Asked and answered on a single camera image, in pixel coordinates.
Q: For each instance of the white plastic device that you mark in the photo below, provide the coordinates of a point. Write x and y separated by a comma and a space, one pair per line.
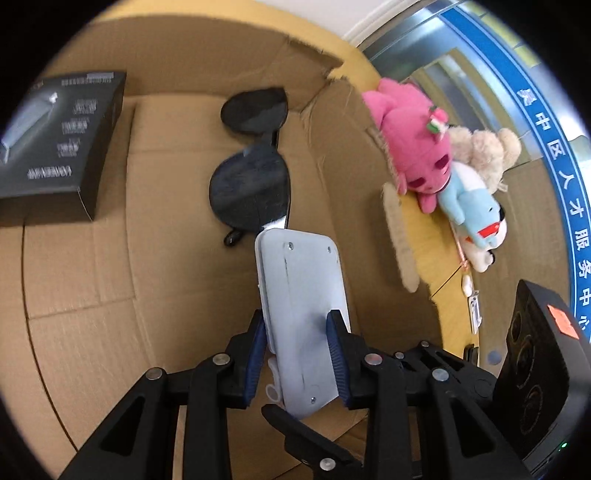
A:
300, 300

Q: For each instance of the black product box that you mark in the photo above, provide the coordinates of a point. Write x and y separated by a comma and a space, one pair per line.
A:
60, 147

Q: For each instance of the large cardboard box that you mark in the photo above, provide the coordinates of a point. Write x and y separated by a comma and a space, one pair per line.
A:
83, 277

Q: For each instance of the small white label tag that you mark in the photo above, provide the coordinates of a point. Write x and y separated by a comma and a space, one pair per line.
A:
474, 314

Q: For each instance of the blue and white plush dog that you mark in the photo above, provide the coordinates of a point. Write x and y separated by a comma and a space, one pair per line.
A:
466, 198

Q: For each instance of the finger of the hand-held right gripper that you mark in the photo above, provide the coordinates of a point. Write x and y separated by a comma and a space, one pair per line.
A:
314, 447
471, 376

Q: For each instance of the blue banner strip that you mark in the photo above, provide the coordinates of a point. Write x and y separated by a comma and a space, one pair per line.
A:
554, 152

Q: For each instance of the black sunglasses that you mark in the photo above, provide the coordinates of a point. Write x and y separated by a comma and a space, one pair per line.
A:
249, 189

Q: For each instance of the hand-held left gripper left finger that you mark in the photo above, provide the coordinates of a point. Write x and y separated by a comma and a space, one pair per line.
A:
256, 360

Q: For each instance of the glass door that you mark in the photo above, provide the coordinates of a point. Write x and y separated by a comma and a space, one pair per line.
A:
461, 69

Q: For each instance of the beige teddy bear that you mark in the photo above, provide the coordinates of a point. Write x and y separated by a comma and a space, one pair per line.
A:
485, 152

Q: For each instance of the small white oval charm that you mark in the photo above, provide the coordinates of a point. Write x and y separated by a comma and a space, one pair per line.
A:
467, 285

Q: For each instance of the pink plush toy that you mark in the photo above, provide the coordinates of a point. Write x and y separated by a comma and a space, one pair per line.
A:
406, 134

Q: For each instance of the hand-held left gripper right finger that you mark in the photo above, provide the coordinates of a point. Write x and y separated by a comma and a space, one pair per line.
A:
339, 369

